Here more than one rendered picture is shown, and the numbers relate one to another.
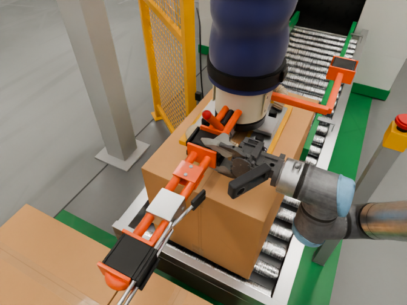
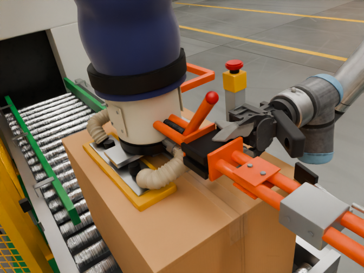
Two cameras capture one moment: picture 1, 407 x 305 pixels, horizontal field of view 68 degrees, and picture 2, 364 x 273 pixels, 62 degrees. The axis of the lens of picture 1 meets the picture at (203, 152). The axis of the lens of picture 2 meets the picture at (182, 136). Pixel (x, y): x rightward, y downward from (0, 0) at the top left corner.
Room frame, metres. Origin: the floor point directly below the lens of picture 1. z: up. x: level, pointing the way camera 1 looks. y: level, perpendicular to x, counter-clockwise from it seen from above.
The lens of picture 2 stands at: (0.37, 0.42, 1.44)
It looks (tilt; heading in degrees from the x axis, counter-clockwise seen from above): 32 degrees down; 302
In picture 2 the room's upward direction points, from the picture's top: 8 degrees counter-clockwise
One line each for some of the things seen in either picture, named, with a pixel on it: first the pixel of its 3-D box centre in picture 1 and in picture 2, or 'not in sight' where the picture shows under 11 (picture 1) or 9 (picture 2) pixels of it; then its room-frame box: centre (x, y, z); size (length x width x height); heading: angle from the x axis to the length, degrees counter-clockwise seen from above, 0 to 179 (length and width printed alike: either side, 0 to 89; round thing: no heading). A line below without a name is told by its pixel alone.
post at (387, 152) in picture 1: (349, 210); (237, 170); (0.75, -0.66, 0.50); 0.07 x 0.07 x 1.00; 63
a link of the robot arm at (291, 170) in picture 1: (288, 175); (288, 109); (0.46, -0.21, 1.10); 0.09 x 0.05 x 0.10; 153
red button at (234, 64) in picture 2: (405, 124); (234, 66); (0.75, -0.66, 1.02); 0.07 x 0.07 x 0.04
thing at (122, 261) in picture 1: (128, 258); not in sight; (0.26, 0.15, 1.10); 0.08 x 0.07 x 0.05; 154
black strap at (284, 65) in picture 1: (246, 63); (138, 66); (0.79, -0.13, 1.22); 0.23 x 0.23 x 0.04
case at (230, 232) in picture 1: (235, 167); (172, 205); (0.77, -0.13, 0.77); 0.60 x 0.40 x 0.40; 152
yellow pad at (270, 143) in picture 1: (265, 129); not in sight; (0.75, -0.21, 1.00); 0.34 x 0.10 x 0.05; 154
